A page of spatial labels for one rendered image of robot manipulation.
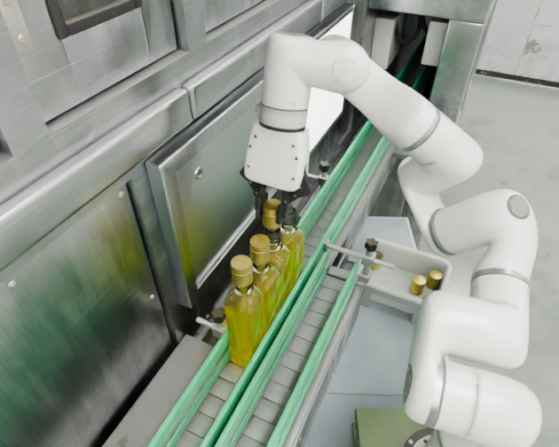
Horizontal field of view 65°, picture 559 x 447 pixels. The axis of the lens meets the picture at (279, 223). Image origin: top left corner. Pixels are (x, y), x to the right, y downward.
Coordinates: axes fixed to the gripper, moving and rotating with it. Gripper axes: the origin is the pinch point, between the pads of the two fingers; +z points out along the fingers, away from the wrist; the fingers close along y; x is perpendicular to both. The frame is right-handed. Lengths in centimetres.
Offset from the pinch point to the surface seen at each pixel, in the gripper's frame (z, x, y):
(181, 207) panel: -0.8, -10.7, -11.6
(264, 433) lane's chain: 35.9, -15.2, 10.3
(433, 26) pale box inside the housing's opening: -29, 109, 5
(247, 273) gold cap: 7.0, -10.9, 1.7
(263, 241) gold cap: 3.9, -5.0, 1.4
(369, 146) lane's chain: 10, 82, -2
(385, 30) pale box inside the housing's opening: -25, 111, -12
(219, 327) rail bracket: 24.3, -7.5, -4.8
